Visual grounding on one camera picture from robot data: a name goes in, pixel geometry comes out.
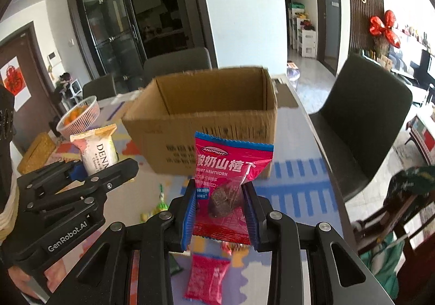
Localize transparent stool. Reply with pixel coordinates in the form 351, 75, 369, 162
287, 62, 301, 88

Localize pile of oranges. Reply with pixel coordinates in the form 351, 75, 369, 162
64, 105, 92, 125

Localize yellow woven box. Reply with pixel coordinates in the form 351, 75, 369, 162
17, 133, 57, 174

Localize brown cardboard box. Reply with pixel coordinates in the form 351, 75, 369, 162
121, 67, 279, 179

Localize red candy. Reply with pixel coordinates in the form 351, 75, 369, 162
221, 242, 248, 255

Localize green candy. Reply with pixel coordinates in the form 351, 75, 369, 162
141, 184, 170, 224

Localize white plastic basket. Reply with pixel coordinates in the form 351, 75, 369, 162
56, 96, 101, 137

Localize dark round-backed dining chair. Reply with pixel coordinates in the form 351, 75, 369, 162
311, 53, 413, 202

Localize black-framed glass sliding door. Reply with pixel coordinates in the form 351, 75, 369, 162
66, 0, 147, 84

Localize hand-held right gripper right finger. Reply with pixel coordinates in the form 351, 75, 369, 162
242, 183, 396, 305

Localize red paper door decoration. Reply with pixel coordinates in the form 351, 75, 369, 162
0, 57, 29, 110

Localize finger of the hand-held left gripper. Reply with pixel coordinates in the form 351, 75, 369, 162
26, 157, 140, 221
16, 159, 89, 197

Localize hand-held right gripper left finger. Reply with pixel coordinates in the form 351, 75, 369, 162
46, 180, 198, 305

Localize brown entrance door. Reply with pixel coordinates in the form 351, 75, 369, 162
0, 23, 60, 152

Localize white shelf unit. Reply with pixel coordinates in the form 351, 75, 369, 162
288, 2, 318, 59

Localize flat cardboard sheet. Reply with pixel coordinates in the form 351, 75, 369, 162
270, 75, 300, 108

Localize dark-framed room door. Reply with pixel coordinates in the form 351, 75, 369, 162
313, 0, 342, 74

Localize wide grey dining chair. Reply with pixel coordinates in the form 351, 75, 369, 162
143, 47, 213, 88

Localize wooden chair with floral cushion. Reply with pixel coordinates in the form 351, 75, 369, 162
353, 165, 435, 305

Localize television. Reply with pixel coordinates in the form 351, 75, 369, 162
420, 48, 435, 78

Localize pink snack packet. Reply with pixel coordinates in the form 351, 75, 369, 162
184, 254, 232, 304
193, 131, 274, 246

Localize white snack packet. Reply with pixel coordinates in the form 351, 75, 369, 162
70, 124, 119, 176

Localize black bag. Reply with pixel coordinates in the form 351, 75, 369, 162
51, 72, 73, 105

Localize person's left hand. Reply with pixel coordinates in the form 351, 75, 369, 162
6, 265, 41, 300

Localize red bow balloon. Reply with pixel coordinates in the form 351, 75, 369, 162
370, 10, 402, 47

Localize small grey dining chair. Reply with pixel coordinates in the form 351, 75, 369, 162
82, 74, 118, 101

